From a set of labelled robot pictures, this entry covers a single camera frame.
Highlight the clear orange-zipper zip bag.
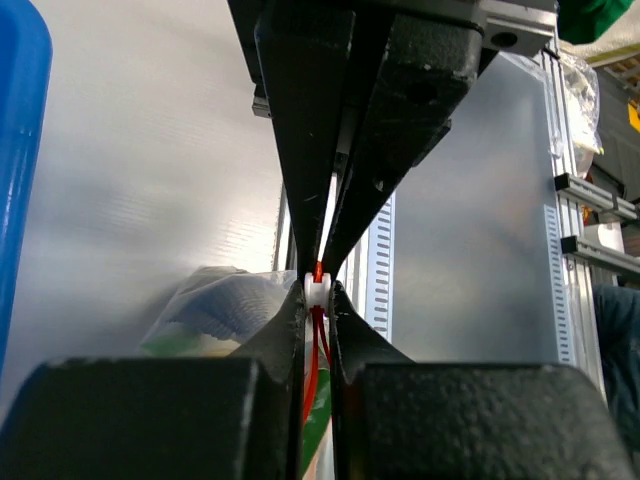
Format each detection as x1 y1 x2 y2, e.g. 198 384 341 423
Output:
139 259 334 480

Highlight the blue plastic bin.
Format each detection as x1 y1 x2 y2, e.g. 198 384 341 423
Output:
0 0 54 381

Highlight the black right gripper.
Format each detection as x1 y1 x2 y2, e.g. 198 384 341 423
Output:
227 0 486 281

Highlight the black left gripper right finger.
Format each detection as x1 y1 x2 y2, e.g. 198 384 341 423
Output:
328 283 635 479

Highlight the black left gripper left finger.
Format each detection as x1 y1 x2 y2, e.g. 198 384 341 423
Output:
1 283 306 479

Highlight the white slotted cable duct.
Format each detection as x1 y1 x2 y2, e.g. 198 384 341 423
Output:
365 194 395 342

